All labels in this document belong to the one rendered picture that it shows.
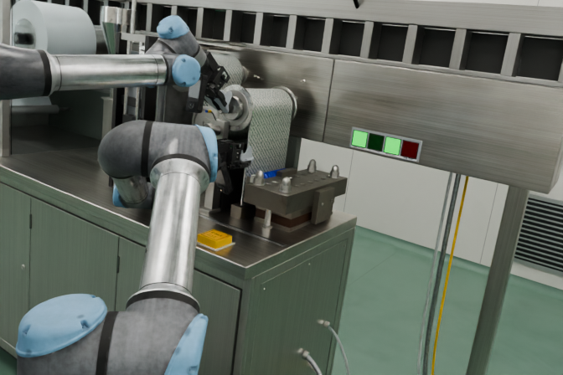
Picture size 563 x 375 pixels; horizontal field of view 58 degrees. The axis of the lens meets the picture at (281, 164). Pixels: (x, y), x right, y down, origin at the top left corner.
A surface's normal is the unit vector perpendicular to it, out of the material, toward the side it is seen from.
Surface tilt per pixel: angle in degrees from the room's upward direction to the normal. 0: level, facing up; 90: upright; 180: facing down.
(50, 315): 7
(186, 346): 43
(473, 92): 90
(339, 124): 90
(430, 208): 90
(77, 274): 90
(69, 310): 7
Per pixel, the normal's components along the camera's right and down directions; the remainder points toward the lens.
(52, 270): -0.55, 0.11
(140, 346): 0.18, -0.47
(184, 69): 0.65, 0.25
